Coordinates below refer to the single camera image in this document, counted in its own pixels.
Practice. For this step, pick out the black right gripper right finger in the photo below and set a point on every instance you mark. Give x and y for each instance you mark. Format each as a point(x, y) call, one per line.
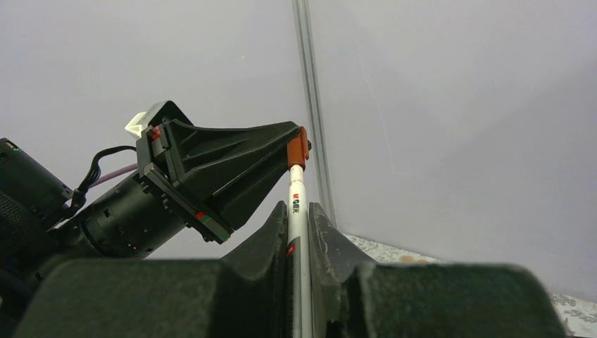
point(356, 296)

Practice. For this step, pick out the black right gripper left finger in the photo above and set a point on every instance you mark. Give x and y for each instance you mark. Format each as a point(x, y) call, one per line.
point(238, 295)

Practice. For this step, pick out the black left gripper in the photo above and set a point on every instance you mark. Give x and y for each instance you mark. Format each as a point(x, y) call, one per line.
point(213, 179)

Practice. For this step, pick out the white whiteboard marker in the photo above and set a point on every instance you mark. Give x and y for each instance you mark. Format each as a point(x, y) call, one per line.
point(300, 309)

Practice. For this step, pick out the red marker cap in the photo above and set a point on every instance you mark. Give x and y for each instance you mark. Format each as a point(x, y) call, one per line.
point(298, 150)

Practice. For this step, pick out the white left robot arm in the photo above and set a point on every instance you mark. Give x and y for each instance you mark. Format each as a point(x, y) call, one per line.
point(44, 223)

